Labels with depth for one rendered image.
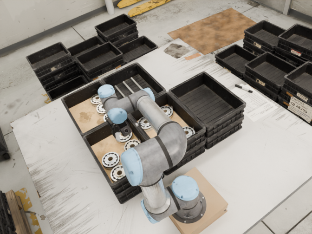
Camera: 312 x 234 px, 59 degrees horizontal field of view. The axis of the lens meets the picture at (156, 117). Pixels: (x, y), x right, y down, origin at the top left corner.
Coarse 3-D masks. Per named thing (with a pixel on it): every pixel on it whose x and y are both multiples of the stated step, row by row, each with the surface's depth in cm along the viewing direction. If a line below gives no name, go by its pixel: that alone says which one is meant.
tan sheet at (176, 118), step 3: (165, 105) 182; (168, 105) 182; (174, 111) 178; (174, 114) 176; (174, 117) 174; (177, 117) 174; (180, 117) 174; (138, 120) 177; (174, 120) 173; (177, 120) 173; (180, 120) 172; (180, 123) 170; (183, 123) 170; (183, 126) 169; (153, 129) 170; (147, 132) 169; (150, 132) 169; (153, 132) 169; (150, 135) 167; (153, 135) 167; (156, 135) 167
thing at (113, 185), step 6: (132, 120) 164; (102, 126) 164; (90, 132) 162; (84, 138) 159; (144, 138) 154; (90, 150) 153; (96, 156) 150; (102, 168) 144; (108, 180) 139; (120, 180) 138; (126, 180) 140; (114, 186) 138
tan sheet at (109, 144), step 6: (132, 132) 171; (108, 138) 170; (114, 138) 169; (96, 144) 168; (102, 144) 168; (108, 144) 167; (114, 144) 166; (120, 144) 166; (96, 150) 165; (102, 150) 165; (108, 150) 164; (114, 150) 163; (120, 150) 163; (102, 156) 162; (120, 156) 160; (108, 174) 153; (120, 174) 152
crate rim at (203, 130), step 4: (164, 92) 176; (168, 92) 176; (156, 96) 175; (160, 96) 175; (172, 96) 173; (176, 100) 170; (180, 104) 167; (184, 108) 165; (188, 112) 162; (132, 116) 166; (192, 116) 160; (196, 120) 158; (200, 124) 155; (140, 128) 159; (204, 128) 153; (144, 132) 158; (196, 132) 152; (200, 132) 152; (204, 132) 154; (148, 136) 154; (192, 136) 150; (196, 136) 152; (188, 140) 150
